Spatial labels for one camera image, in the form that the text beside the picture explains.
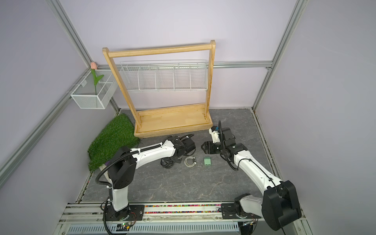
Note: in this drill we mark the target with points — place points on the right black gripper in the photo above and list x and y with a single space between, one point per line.
208 147

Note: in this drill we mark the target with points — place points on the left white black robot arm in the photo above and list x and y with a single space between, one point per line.
119 172

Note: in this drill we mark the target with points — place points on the green artificial grass mat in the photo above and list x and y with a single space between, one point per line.
117 133

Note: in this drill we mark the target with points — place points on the pink tulip artificial flower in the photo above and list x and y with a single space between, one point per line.
96 78

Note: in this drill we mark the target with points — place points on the green charger adapter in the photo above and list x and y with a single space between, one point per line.
207 161

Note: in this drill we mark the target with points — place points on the wooden rack frame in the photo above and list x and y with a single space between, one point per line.
170 120

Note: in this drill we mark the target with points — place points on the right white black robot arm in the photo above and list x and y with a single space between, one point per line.
279 205

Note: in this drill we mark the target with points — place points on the white mesh wall basket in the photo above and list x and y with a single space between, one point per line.
89 95

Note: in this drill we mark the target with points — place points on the white wire basket shelf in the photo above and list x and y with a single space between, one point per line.
165 75

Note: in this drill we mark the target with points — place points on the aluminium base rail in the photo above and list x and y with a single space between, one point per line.
166 218

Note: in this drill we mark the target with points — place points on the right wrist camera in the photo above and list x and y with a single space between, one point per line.
214 133

